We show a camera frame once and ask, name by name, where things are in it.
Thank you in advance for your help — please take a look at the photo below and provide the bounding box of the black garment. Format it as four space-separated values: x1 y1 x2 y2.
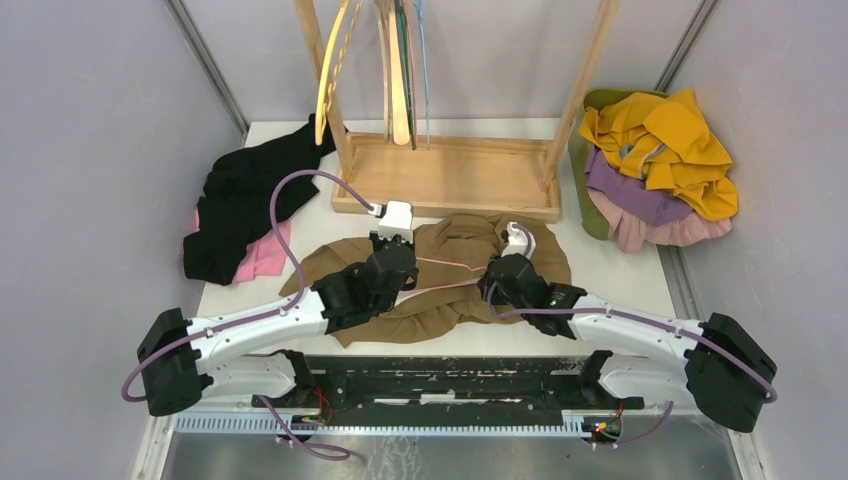
182 113 340 287

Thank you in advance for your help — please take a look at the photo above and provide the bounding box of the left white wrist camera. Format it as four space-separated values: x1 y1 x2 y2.
369 200 414 245

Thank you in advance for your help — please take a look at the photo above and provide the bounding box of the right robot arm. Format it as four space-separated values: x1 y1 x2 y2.
478 254 778 433

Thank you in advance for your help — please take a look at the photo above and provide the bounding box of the yellow garment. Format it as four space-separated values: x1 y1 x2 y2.
577 88 739 221

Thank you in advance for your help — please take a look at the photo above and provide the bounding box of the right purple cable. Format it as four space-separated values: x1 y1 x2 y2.
484 222 779 448

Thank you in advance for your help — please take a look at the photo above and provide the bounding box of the yellow plastic hanger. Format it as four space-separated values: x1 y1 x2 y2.
314 0 364 145

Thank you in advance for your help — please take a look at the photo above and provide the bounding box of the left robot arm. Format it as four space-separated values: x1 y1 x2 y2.
121 235 418 417

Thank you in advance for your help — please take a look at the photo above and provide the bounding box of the wooden hanger rack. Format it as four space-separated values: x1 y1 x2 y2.
294 1 619 223

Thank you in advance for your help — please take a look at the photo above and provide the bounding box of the green plastic hanger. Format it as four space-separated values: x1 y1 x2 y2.
394 1 417 151

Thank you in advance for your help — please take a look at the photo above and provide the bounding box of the pink wire hanger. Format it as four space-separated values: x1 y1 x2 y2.
401 256 486 297

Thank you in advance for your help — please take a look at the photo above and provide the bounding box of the tan pleated skirt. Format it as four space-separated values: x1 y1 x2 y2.
278 213 572 349

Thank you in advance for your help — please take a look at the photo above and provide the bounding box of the light pink ruffled garment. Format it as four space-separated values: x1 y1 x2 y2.
589 189 733 253

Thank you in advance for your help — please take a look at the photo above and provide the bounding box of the aluminium frame rail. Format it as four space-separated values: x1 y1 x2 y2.
131 390 767 479

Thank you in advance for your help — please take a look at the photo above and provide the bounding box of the green plastic bin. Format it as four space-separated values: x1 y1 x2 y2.
567 88 666 241

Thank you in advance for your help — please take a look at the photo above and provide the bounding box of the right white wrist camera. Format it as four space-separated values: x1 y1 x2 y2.
501 222 537 259

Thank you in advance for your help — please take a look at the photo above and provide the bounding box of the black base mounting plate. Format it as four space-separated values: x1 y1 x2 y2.
270 355 645 427

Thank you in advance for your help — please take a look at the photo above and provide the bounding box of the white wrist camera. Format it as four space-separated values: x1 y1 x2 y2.
369 200 414 245
501 222 537 259

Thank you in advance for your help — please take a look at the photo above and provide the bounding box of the purple cable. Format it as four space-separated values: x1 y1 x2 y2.
121 169 384 463
484 222 779 448

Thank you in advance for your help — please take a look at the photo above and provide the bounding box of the beige wooden hanger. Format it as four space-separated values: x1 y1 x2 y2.
375 0 411 146

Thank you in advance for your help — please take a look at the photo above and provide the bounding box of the blue wire hanger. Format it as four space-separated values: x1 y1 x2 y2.
413 0 431 148

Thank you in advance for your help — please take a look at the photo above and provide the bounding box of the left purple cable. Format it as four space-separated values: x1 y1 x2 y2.
121 169 384 463

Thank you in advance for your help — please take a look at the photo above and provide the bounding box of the purple garment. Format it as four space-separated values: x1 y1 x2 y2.
584 146 694 227

